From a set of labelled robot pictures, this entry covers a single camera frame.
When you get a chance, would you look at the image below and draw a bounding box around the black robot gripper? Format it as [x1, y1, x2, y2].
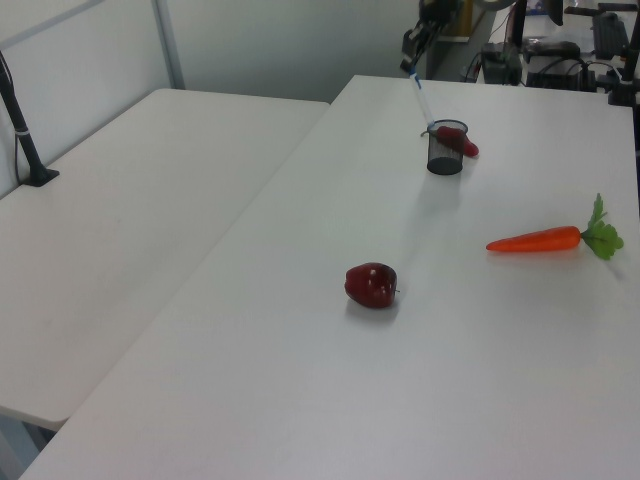
[398, 0, 462, 72]

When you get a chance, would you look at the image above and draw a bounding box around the white marker pen blue cap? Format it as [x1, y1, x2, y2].
[408, 68, 437, 127]

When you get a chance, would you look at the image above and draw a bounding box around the black mesh pen holder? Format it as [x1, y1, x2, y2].
[425, 118, 470, 177]

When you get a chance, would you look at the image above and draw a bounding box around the yellow panel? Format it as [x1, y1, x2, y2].
[442, 0, 474, 40]

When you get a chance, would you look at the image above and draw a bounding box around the black electronics box green light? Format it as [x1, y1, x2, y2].
[480, 42, 523, 85]

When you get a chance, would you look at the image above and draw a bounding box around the red chili pepper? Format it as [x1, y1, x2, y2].
[435, 125, 481, 159]

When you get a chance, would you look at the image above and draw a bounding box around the black vertical pole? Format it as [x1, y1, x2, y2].
[511, 0, 527, 54]

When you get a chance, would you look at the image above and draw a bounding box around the black flat device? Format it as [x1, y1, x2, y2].
[522, 39, 582, 58]

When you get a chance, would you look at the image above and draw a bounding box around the black computer keyboard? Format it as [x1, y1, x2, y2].
[591, 11, 632, 59]

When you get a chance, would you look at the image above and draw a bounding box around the black clamp stand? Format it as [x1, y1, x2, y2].
[606, 33, 640, 107]

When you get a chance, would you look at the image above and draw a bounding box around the orange carrot with green leaves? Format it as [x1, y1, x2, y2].
[485, 193, 625, 262]

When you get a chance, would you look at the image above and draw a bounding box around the dark red apple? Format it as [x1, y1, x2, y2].
[343, 261, 402, 310]

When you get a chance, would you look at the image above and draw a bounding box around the black control box with cables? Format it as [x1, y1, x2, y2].
[525, 58, 597, 92]

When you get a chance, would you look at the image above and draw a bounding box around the grey partition frame post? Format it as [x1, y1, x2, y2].
[151, 0, 187, 92]

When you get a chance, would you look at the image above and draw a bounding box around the black camera stand pole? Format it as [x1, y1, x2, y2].
[0, 49, 60, 188]

